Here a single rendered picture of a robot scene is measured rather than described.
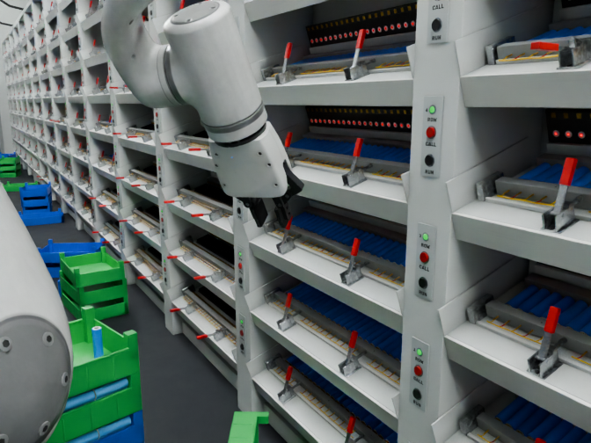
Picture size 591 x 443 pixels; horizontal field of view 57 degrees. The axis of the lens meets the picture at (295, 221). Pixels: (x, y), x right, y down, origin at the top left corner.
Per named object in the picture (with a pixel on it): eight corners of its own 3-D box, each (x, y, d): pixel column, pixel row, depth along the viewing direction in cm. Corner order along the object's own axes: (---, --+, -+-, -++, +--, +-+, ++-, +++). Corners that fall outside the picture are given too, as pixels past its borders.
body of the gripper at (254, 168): (193, 140, 73) (221, 202, 80) (260, 137, 69) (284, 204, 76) (215, 109, 78) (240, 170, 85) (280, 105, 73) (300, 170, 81)
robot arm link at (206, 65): (187, 131, 70) (255, 121, 67) (143, 34, 62) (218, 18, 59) (204, 98, 76) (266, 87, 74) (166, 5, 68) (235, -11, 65)
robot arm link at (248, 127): (187, 128, 71) (196, 147, 73) (248, 126, 67) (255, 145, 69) (214, 94, 76) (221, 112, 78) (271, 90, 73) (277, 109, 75)
